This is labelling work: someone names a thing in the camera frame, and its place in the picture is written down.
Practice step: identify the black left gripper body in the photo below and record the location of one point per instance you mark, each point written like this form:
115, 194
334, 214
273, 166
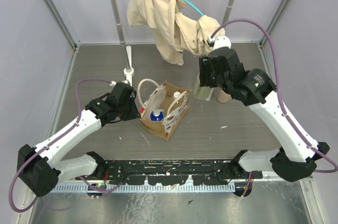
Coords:
132, 108

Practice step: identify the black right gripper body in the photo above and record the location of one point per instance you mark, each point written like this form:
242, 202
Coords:
224, 84

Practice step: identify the pale green cylindrical bottle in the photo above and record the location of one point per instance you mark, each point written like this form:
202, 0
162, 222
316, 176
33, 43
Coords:
200, 93

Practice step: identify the beige bottle wide cap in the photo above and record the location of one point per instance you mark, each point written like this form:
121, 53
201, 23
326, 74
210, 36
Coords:
223, 97

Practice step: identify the orange bottle blue pump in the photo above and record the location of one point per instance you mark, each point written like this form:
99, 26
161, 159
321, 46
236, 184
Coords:
157, 115

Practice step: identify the white square bottle black cap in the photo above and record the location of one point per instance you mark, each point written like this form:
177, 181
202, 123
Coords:
210, 94

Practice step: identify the clear amber bottle white cap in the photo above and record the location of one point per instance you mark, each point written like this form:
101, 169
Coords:
177, 96

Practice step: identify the watermelon print canvas bag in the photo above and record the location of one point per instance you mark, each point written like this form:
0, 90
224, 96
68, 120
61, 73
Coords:
162, 98

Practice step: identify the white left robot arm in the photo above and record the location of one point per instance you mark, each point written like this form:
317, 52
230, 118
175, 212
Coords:
43, 166

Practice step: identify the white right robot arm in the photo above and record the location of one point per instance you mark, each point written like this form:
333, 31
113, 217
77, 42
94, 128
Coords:
294, 160

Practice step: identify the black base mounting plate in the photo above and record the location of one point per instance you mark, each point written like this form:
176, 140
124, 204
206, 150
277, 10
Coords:
170, 172

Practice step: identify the beige jacket on hanger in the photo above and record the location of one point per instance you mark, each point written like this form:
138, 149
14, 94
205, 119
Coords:
174, 32

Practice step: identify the slotted cable duct strip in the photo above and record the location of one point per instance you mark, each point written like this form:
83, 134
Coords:
79, 187

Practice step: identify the left aluminium frame post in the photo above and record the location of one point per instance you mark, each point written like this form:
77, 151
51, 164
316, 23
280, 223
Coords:
60, 22

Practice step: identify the aluminium frame post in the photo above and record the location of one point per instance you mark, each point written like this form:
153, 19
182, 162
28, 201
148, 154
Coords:
60, 22
282, 7

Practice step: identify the right aluminium frame post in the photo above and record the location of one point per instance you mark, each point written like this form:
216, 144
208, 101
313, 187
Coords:
282, 7

